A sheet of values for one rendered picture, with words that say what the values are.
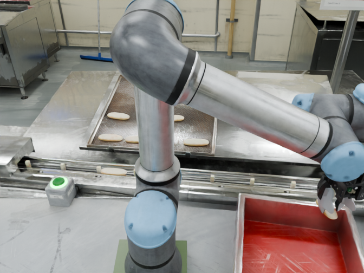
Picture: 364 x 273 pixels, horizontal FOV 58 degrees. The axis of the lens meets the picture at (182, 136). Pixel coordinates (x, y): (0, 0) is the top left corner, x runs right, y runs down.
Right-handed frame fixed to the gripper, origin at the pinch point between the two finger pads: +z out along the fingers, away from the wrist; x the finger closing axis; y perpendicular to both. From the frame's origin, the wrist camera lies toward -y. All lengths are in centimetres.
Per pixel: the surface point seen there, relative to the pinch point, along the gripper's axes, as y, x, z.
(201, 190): -24.4, -29.4, 12.6
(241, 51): -379, 102, 92
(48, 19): -394, -150, 41
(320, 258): 4.1, -0.8, 16.4
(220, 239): -6.9, -27.1, 16.8
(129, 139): -54, -53, 8
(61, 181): -32, -76, 8
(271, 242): -3.1, -12.5, 16.4
